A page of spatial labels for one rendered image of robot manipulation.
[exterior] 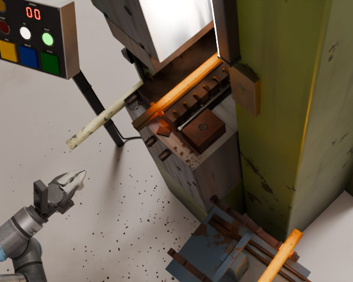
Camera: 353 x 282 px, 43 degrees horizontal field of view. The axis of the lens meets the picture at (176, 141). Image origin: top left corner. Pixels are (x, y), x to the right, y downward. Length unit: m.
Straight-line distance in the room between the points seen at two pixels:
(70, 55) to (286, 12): 1.03
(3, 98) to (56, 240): 1.07
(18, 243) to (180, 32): 0.82
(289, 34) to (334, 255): 1.61
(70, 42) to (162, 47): 0.64
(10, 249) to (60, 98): 1.60
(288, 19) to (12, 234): 1.04
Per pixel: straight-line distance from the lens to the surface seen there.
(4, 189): 2.83
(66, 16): 1.67
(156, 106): 1.51
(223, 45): 1.06
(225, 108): 1.58
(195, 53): 1.64
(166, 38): 1.12
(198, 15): 1.16
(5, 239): 1.50
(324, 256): 2.35
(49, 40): 1.72
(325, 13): 0.80
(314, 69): 0.92
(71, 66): 1.75
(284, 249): 1.37
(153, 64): 1.23
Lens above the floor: 2.28
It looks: 62 degrees down
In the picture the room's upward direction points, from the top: 21 degrees counter-clockwise
